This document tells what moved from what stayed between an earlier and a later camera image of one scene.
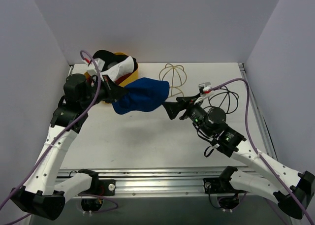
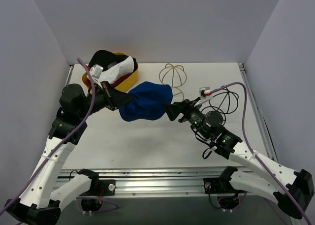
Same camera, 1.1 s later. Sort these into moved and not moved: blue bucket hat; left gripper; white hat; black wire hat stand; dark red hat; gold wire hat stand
Moved: blue bucket hat; left gripper
Not moved: dark red hat; gold wire hat stand; white hat; black wire hat stand
